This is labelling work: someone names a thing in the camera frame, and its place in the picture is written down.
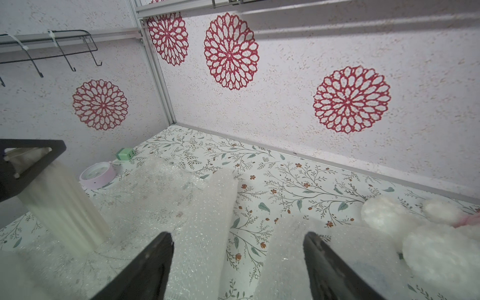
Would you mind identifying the black wall shelf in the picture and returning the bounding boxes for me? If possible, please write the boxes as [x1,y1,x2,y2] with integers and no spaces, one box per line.
[210,0,262,8]

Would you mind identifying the black wire wall rack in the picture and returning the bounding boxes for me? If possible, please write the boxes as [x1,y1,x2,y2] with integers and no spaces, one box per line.
[1,29,103,78]

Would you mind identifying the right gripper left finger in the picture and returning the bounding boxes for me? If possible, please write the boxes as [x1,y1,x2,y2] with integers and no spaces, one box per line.
[92,232,175,300]

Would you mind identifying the white pink plush toy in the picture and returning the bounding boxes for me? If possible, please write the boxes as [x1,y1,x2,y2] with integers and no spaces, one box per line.
[361,196,480,300]

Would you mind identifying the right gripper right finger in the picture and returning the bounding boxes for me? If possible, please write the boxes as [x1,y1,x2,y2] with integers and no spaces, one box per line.
[303,231,384,300]

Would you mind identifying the lilac tape roll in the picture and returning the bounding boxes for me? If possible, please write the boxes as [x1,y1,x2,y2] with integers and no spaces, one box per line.
[79,162,116,190]

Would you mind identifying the cream ribbed ceramic vase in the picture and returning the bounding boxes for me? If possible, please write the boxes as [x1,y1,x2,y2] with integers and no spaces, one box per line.
[17,160,110,256]

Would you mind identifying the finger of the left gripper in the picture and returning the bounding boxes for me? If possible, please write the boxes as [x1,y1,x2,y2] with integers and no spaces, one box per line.
[1,139,66,201]

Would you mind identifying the green cube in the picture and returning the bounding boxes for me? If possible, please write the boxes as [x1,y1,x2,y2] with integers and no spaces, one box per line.
[116,148,136,161]

